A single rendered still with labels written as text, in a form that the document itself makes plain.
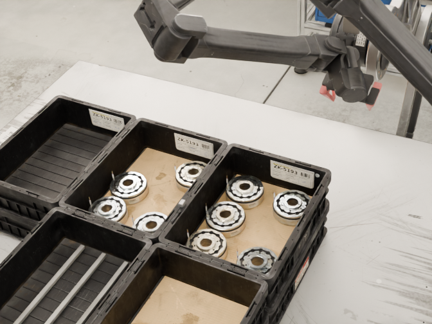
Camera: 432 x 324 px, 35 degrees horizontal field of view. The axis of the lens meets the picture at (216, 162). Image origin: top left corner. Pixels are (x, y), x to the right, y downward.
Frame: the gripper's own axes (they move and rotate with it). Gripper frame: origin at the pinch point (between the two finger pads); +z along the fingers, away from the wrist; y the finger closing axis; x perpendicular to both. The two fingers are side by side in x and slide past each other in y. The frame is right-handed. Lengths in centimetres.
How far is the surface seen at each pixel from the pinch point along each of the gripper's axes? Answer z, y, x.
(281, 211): 11.4, -8.9, -30.0
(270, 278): -5, 0, -52
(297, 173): 11.6, -9.2, -18.1
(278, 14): 176, -114, 156
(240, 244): 9.7, -15.0, -42.5
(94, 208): 4, -54, -48
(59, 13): 159, -248, 109
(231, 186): 12.7, -25.4, -27.0
